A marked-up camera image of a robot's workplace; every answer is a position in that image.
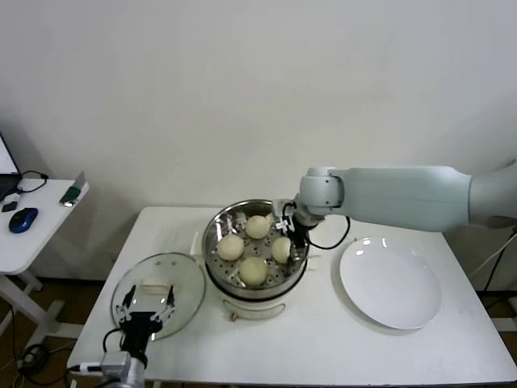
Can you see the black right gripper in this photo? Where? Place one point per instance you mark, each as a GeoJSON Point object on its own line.
{"type": "Point", "coordinates": [301, 234]}

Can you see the cream electric cooking pot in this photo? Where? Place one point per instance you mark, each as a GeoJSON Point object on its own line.
{"type": "Point", "coordinates": [250, 309]}

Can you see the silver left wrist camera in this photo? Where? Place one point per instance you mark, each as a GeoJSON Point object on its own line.
{"type": "Point", "coordinates": [116, 363]}

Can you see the white steamed baozi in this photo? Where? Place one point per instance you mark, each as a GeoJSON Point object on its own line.
{"type": "Point", "coordinates": [253, 271]}
{"type": "Point", "coordinates": [280, 250]}
{"type": "Point", "coordinates": [231, 247]}
{"type": "Point", "coordinates": [257, 227]}

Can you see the white stand foot bar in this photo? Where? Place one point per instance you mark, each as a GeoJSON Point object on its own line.
{"type": "Point", "coordinates": [505, 324]}

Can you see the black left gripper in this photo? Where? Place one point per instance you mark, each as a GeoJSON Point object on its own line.
{"type": "Point", "coordinates": [139, 327]}

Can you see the large white plate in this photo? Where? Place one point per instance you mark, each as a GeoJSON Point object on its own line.
{"type": "Point", "coordinates": [387, 283]}

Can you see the round glass pot lid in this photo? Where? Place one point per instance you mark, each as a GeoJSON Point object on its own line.
{"type": "Point", "coordinates": [182, 271]}

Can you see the small black device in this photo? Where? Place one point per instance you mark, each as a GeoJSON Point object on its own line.
{"type": "Point", "coordinates": [9, 207]}

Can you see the black laptop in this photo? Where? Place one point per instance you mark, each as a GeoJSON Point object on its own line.
{"type": "Point", "coordinates": [6, 184]}

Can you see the white side desk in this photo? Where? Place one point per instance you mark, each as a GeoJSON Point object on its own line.
{"type": "Point", "coordinates": [40, 226]}

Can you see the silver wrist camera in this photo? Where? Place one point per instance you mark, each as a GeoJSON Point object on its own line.
{"type": "Point", "coordinates": [284, 218]}
{"type": "Point", "coordinates": [116, 363]}

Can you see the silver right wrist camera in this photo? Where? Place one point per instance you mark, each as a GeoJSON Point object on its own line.
{"type": "Point", "coordinates": [284, 218]}

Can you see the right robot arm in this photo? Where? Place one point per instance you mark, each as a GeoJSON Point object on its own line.
{"type": "Point", "coordinates": [404, 194]}

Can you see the green circuit board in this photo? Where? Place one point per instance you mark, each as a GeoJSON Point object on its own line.
{"type": "Point", "coordinates": [72, 196]}

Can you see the blue computer mouse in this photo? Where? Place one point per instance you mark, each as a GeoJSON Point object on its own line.
{"type": "Point", "coordinates": [23, 220]}

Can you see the perforated steel steamer basket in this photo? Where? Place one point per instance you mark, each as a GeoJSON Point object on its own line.
{"type": "Point", "coordinates": [212, 238]}

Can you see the white plug adapter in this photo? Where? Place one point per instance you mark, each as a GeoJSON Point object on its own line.
{"type": "Point", "coordinates": [12, 198]}

